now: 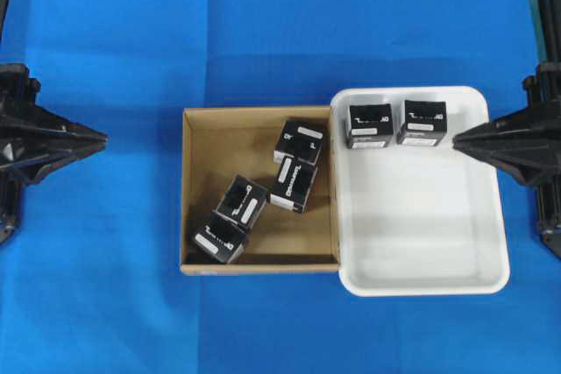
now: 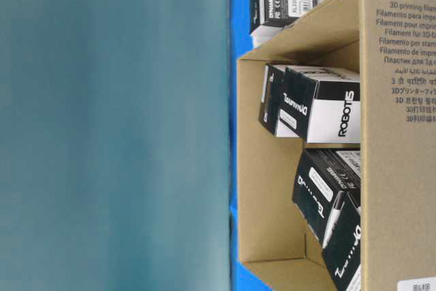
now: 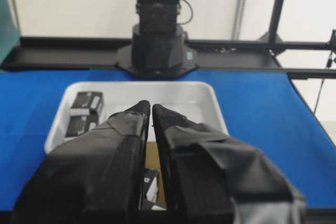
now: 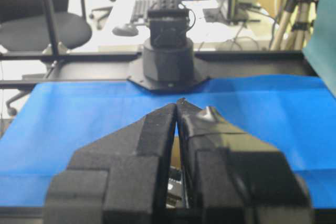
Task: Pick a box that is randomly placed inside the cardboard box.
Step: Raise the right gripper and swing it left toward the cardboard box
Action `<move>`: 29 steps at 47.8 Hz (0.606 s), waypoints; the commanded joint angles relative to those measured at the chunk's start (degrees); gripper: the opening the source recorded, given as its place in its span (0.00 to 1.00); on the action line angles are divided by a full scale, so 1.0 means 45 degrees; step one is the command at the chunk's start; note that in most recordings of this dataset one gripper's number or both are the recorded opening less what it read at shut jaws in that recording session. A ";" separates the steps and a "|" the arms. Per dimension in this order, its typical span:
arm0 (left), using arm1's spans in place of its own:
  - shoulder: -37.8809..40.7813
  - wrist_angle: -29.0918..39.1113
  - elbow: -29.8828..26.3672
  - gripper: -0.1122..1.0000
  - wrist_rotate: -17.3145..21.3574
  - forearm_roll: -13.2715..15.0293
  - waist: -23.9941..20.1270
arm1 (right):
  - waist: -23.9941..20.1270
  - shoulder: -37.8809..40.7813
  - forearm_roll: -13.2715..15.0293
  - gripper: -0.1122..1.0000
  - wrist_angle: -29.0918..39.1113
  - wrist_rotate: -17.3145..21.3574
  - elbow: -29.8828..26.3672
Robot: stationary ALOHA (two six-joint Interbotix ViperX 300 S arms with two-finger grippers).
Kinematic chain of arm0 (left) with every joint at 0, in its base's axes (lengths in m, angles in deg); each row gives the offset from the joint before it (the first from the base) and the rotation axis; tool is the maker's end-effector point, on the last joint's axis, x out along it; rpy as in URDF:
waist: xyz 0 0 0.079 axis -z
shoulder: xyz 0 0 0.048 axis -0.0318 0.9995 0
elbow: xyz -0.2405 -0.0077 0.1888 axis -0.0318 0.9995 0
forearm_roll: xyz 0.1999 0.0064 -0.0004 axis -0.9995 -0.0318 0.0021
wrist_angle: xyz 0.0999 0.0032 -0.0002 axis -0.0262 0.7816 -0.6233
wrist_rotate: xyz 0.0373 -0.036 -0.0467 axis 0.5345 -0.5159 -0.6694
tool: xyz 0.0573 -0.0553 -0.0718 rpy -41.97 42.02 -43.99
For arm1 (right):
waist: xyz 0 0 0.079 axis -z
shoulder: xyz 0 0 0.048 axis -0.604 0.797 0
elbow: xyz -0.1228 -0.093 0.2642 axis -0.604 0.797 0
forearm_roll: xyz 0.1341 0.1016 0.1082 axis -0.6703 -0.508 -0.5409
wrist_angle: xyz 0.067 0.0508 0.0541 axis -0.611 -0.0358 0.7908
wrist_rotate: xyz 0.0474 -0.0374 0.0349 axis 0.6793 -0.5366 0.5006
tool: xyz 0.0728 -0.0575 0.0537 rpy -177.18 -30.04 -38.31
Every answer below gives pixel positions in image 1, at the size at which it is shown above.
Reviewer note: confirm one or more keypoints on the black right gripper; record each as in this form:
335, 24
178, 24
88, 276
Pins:
543, 112

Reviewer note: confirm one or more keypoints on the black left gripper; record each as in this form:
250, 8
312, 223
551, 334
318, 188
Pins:
32, 144

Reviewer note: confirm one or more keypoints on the black box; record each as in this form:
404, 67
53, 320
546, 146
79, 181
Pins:
301, 140
221, 239
243, 202
293, 184

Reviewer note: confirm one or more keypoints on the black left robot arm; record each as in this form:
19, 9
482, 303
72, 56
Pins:
12, 192

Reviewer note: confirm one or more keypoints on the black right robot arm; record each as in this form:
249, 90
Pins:
526, 143

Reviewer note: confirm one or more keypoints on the black box tray right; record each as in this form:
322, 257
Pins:
422, 123

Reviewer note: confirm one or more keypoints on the black box tray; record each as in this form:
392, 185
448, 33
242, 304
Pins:
369, 126
422, 123

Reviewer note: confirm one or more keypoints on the black box tray left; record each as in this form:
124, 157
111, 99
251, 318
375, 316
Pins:
369, 126

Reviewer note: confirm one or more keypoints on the brown cardboard box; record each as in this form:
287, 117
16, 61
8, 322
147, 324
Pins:
221, 143

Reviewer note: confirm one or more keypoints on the white plastic tray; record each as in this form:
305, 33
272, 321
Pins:
417, 220

